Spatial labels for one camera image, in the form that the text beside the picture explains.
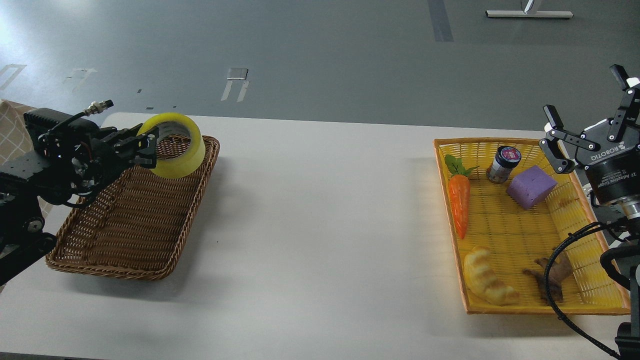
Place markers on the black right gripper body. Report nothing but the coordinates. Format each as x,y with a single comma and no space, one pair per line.
610,159

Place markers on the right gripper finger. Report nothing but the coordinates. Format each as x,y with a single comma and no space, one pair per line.
627,114
565,151

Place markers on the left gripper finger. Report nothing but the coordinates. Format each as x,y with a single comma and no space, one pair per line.
139,151
117,135

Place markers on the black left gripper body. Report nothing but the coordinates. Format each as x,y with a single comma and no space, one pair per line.
100,163

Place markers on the yellow tape roll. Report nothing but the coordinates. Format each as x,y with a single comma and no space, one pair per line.
173,126

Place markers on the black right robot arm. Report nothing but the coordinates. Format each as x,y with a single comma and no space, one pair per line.
621,264

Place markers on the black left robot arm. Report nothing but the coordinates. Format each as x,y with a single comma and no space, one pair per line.
71,162

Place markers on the purple foam block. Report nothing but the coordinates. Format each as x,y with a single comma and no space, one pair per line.
531,187

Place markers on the small dark-lidded jar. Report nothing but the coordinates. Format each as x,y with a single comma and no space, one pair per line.
505,160

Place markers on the brown wicker basket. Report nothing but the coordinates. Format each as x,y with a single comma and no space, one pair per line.
137,228

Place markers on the yellow plastic basket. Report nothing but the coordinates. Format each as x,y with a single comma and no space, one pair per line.
516,237

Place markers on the beige checkered cloth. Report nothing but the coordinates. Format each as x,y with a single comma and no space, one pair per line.
15,140

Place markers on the orange toy carrot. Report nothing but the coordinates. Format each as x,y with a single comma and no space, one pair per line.
459,190

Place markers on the brown toy animal figure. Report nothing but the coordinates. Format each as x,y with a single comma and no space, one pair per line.
561,269

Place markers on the toy croissant bread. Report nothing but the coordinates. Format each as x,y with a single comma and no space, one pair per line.
483,282

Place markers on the white stand base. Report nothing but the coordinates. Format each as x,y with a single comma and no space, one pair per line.
529,9

